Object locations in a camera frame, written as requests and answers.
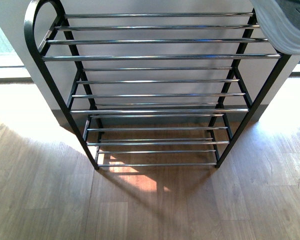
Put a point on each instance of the grey sneaker one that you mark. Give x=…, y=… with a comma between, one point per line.
x=279, y=21

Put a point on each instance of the black metal shoe rack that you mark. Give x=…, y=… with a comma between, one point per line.
x=146, y=88

